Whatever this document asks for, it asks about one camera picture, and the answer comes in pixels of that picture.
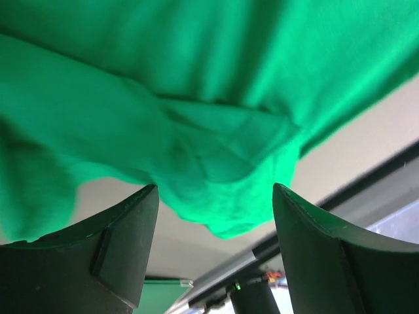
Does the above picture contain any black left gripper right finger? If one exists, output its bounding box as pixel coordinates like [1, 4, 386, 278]
[272, 183, 418, 313]

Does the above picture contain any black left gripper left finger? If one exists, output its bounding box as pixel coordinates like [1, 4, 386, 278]
[1, 185, 159, 313]

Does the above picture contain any green t shirt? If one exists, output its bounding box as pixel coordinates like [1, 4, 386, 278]
[1, 1, 418, 241]

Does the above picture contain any green folding board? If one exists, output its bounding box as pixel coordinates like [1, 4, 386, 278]
[133, 277, 192, 314]

